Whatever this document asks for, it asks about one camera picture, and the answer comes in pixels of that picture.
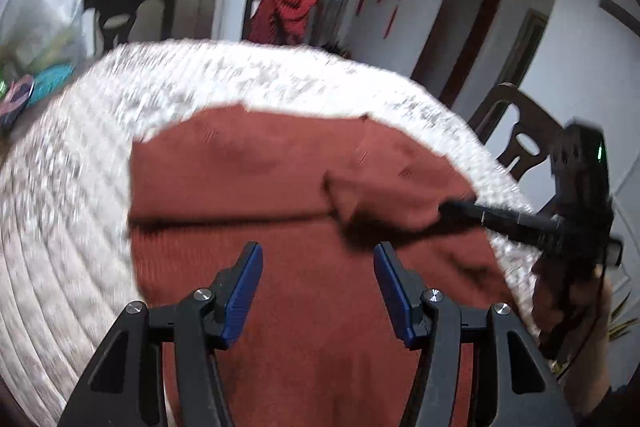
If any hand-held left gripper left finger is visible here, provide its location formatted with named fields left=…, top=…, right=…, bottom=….
left=57, top=242, right=264, bottom=427

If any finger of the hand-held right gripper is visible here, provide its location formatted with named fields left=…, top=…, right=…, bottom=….
left=439, top=198, right=561, bottom=249

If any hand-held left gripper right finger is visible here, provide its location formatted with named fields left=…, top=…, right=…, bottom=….
left=373, top=242, right=576, bottom=427

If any rust knit sweater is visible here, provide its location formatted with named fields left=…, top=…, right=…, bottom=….
left=127, top=104, right=526, bottom=427

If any person's right forearm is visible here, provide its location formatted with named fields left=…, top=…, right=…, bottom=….
left=570, top=379, right=640, bottom=427

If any person's right hand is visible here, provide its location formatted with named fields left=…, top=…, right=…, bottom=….
left=532, top=257, right=615, bottom=425

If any brown wooden chair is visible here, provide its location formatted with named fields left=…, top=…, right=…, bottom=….
left=467, top=83, right=567, bottom=210

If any white quilted floral tablecloth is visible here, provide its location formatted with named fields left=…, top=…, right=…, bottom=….
left=0, top=38, right=556, bottom=427

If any brown wooden door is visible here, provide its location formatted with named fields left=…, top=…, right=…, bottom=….
left=411, top=0, right=503, bottom=108

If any red checked garment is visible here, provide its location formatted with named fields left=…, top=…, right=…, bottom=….
left=248, top=0, right=320, bottom=45

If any dark chair with red garment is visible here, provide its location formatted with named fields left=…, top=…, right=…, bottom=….
left=241, top=0, right=327, bottom=45

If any teal woven item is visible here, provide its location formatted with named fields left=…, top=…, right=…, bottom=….
left=29, top=63, right=76, bottom=102

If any dark pink flat case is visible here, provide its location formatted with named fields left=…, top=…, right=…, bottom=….
left=0, top=74, right=36, bottom=128

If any black wooden chair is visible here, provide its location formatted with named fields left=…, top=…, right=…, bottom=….
left=82, top=0, right=176, bottom=58

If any white plastic bag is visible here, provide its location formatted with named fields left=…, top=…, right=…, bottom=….
left=0, top=0, right=101, bottom=75

